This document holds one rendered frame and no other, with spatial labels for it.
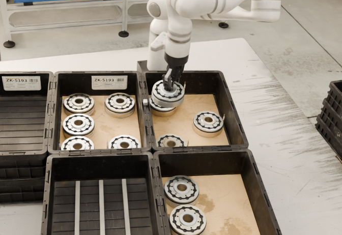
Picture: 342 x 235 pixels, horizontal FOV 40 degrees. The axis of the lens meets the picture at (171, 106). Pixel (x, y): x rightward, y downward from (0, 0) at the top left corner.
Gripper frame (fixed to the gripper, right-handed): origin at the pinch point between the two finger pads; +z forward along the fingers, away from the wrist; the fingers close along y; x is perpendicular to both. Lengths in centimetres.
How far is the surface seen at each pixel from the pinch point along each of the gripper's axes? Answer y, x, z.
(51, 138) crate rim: -32.6, 23.9, 7.3
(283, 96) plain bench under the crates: 54, -31, 30
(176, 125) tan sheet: 0.0, -3.3, 16.3
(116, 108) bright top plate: -5.3, 17.2, 13.8
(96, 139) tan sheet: -19.1, 16.7, 16.2
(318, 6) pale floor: 296, -22, 108
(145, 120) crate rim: -13.0, 2.8, 6.1
